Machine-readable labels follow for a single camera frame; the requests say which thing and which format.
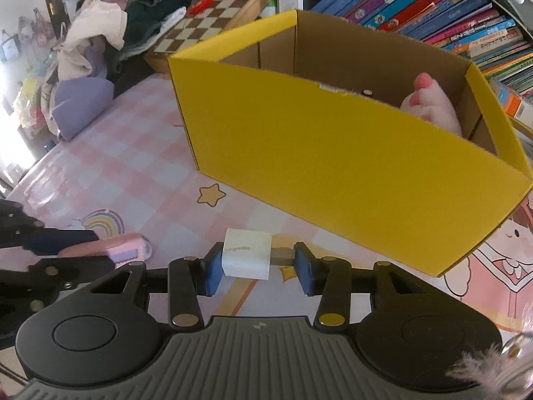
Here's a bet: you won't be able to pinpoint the grey fluffy trim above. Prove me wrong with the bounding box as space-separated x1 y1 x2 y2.
445 342 533 400

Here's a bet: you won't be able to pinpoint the wooden chessboard box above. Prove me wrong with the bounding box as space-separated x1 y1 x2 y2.
154 0 277 76

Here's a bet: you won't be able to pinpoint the pink plush pig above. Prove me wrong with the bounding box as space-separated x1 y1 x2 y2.
400 72 463 137

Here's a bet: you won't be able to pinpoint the pink checkered desktop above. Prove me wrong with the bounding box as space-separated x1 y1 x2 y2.
0 73 533 342

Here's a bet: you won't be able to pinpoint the purple garment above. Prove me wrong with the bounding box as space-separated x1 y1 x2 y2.
52 77 115 141

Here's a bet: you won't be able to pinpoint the row of colourful books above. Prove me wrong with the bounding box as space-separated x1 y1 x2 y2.
310 0 533 128

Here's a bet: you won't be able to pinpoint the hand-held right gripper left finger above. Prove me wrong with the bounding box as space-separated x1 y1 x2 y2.
89 242 226 333

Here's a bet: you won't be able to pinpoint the white charger block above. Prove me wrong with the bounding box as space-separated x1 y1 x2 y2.
222 228 292 281

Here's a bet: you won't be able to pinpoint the yellow cardboard box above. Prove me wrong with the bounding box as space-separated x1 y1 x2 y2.
167 9 533 277

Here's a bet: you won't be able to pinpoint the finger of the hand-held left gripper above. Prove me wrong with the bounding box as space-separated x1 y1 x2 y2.
0 200 101 257
0 255 115 342

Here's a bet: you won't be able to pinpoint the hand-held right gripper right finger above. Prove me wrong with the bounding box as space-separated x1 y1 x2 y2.
293 242 436 334

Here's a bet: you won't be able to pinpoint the pile of clothes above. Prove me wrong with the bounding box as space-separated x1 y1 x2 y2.
39 0 192 92

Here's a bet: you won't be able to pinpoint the orange and white small box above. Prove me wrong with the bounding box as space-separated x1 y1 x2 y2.
491 79 533 126

